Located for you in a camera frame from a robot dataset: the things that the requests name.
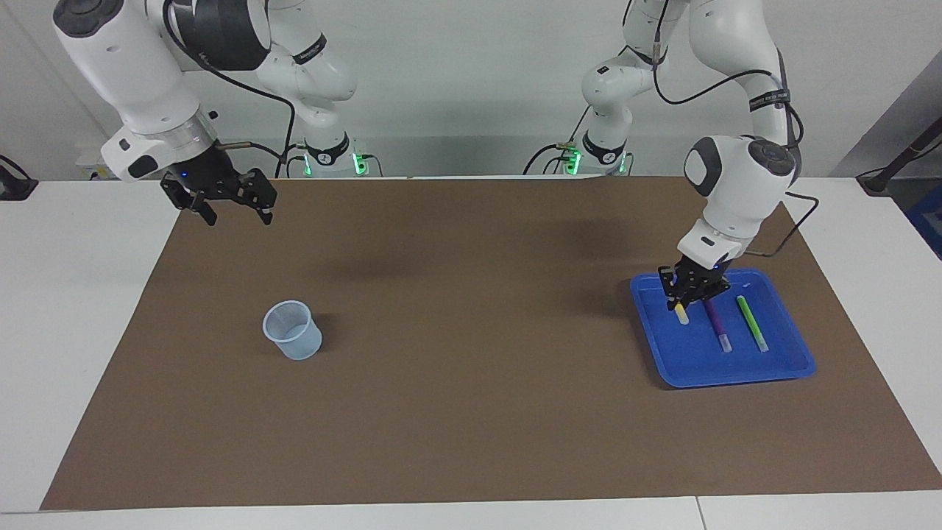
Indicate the translucent plastic cup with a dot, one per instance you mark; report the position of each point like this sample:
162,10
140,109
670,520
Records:
302,347

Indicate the white wall socket box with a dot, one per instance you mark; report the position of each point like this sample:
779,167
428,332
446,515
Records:
99,165

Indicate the black stand with pole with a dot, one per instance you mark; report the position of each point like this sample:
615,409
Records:
894,165

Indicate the blue plastic tray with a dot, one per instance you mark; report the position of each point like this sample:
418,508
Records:
699,361

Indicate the purple pen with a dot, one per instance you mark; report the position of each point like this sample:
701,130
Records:
717,327

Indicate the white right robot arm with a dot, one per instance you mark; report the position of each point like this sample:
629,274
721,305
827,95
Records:
140,66

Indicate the black clamp mount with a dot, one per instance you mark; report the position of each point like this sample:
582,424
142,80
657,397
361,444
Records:
15,188

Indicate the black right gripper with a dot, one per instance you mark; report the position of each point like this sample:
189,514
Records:
213,180

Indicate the yellow pen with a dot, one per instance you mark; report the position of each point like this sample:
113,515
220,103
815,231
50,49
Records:
682,315

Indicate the blue box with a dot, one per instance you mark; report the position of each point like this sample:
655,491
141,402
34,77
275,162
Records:
929,221

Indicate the green pen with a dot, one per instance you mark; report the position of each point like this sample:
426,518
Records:
752,324

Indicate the brown table mat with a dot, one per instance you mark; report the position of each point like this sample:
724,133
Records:
471,412

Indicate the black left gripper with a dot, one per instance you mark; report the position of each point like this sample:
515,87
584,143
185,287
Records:
695,278

